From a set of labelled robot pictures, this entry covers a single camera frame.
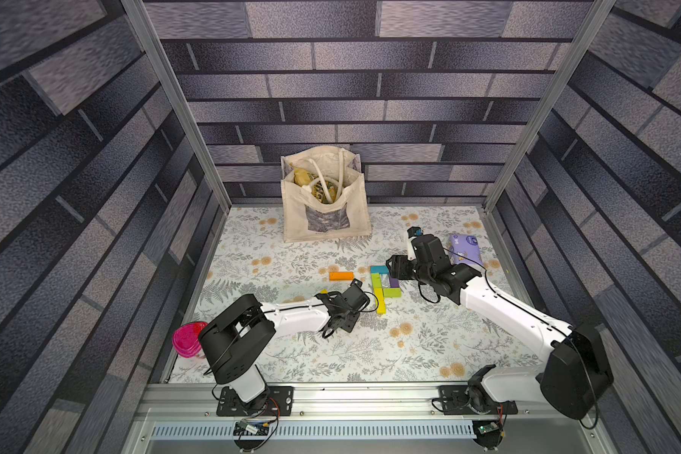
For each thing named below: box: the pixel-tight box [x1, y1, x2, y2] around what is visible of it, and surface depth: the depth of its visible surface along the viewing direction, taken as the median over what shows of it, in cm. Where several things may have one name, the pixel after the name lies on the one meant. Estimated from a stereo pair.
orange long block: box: [329, 271, 355, 281], surface depth 100 cm
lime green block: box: [383, 287, 402, 298], surface depth 96 cm
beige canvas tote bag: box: [280, 145, 372, 244], surface depth 99 cm
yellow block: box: [373, 287, 387, 315], surface depth 94 cm
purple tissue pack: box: [446, 233, 484, 266], surface depth 102 cm
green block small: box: [370, 272, 383, 289], surface depth 99 cm
